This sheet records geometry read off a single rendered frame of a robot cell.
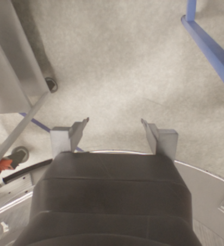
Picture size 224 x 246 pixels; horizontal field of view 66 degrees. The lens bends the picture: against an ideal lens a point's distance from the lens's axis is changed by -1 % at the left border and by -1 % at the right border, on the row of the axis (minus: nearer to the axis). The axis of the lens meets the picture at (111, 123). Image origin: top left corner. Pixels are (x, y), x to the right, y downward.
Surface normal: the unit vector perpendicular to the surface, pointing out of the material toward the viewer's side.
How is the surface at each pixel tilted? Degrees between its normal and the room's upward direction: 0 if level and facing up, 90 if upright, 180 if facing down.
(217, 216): 90
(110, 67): 0
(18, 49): 0
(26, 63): 0
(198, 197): 90
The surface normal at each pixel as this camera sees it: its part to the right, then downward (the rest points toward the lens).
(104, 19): -0.15, 0.65
